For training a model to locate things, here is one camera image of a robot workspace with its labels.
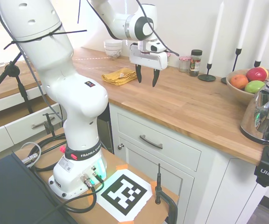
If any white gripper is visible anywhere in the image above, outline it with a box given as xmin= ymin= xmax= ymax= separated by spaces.
xmin=129 ymin=45 xmax=168 ymax=88

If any thin grey cable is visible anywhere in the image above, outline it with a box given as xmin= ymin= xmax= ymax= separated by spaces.
xmin=0 ymin=0 xmax=64 ymax=122

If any metal drawer handle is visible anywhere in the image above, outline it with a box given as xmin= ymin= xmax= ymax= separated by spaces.
xmin=31 ymin=116 xmax=56 ymax=130
xmin=139 ymin=134 xmax=163 ymax=150

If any black cable metal plug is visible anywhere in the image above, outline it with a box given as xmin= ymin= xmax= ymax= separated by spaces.
xmin=29 ymin=174 xmax=106 ymax=224

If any stainless steel kettle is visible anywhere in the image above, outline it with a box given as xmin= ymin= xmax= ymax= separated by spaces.
xmin=239 ymin=77 xmax=269 ymax=143

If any black camera stand clamp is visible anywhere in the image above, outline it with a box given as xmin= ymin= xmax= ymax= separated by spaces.
xmin=253 ymin=142 xmax=269 ymax=187

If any tall black candle holder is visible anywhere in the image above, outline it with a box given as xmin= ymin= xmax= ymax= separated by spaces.
xmin=220 ymin=48 xmax=243 ymax=84

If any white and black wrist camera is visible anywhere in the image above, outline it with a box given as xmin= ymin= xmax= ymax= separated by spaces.
xmin=147 ymin=41 xmax=167 ymax=54

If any black boom stand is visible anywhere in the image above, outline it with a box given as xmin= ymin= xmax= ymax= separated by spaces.
xmin=0 ymin=50 xmax=35 ymax=115

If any green apple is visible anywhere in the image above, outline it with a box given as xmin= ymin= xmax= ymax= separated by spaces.
xmin=244 ymin=80 xmax=266 ymax=94

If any grey cable metal connector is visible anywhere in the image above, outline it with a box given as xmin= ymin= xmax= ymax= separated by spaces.
xmin=20 ymin=142 xmax=43 ymax=168

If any grey braided camera cable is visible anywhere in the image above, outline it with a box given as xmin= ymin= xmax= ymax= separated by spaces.
xmin=135 ymin=0 xmax=181 ymax=57

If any red apple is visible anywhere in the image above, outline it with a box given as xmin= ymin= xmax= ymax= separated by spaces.
xmin=246 ymin=67 xmax=268 ymax=82

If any wooden fruit bowl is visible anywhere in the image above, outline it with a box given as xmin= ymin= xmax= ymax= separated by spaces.
xmin=225 ymin=69 xmax=269 ymax=101

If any thick black cable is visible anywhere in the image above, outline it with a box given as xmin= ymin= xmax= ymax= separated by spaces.
xmin=29 ymin=135 xmax=67 ymax=173

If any orange fruit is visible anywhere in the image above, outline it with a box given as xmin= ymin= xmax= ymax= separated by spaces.
xmin=230 ymin=74 xmax=249 ymax=91

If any white taper candle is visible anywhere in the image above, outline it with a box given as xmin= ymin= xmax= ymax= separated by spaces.
xmin=208 ymin=1 xmax=225 ymax=65
xmin=255 ymin=0 xmax=269 ymax=62
xmin=237 ymin=0 xmax=254 ymax=49

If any spice jar black lid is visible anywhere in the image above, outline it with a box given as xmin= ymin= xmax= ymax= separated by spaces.
xmin=189 ymin=49 xmax=203 ymax=77

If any black screw clamp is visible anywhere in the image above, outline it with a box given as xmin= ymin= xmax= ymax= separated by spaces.
xmin=155 ymin=163 xmax=179 ymax=224

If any white drawer unit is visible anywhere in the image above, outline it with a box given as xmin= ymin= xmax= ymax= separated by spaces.
xmin=0 ymin=86 xmax=65 ymax=164

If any small black clamp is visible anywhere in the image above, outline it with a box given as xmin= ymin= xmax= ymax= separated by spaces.
xmin=42 ymin=112 xmax=57 ymax=137

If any black case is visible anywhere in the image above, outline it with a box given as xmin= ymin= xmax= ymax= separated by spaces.
xmin=0 ymin=151 xmax=77 ymax=224

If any black and white marker sheet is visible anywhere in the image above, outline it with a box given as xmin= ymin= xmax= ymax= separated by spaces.
xmin=96 ymin=169 xmax=153 ymax=222

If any white kitchen cabinet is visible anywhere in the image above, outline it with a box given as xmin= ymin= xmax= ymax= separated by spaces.
xmin=108 ymin=102 xmax=269 ymax=224

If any yellow towel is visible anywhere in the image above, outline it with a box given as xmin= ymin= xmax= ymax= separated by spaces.
xmin=101 ymin=67 xmax=138 ymax=86

